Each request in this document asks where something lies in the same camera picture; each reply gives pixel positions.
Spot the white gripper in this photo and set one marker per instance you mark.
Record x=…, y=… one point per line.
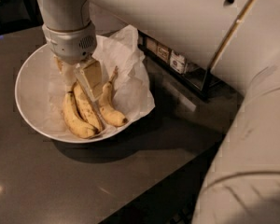
x=70, y=46

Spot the white bowl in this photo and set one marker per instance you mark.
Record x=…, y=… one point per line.
x=32, y=88

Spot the yellow banana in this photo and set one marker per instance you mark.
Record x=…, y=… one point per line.
x=110, y=115
x=74, y=121
x=86, y=109

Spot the black appliance with blue light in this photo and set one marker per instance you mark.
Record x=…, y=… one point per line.
x=16, y=15

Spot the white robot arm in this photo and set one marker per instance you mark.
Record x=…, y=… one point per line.
x=238, y=41

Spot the white paper liner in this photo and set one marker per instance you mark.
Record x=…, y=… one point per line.
x=131, y=94

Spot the white creamer cups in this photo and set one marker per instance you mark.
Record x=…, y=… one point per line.
x=177, y=62

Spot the black wire condiment rack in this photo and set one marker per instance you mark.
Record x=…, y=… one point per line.
x=198, y=80

